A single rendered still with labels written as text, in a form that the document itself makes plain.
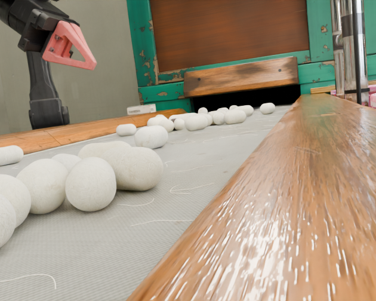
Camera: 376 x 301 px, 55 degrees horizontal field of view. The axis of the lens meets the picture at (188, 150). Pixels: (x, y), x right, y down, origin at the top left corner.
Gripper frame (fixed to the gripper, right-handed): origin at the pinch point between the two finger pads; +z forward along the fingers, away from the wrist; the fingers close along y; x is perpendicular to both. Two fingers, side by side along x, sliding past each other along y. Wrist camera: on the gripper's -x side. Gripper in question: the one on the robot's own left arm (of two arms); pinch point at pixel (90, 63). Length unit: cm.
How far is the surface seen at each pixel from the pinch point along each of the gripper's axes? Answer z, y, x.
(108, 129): 6.2, 4.1, 8.8
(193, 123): 20.0, -4.4, -3.0
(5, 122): -131, 157, 119
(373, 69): 40, 49, -27
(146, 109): 2.4, 26.9, 8.8
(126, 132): 11.7, -2.6, 4.6
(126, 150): 24.3, -35.5, -7.9
